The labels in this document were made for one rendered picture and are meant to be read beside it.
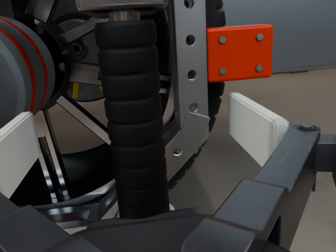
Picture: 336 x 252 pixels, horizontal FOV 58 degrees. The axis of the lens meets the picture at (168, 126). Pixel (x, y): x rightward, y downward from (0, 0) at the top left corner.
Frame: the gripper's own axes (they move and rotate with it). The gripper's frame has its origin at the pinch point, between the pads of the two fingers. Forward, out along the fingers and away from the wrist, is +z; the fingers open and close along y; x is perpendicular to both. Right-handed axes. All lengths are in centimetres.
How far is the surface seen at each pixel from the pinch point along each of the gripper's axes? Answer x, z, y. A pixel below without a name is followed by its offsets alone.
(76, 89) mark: -10, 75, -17
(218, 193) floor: -83, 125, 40
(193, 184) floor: -83, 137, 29
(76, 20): 9, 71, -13
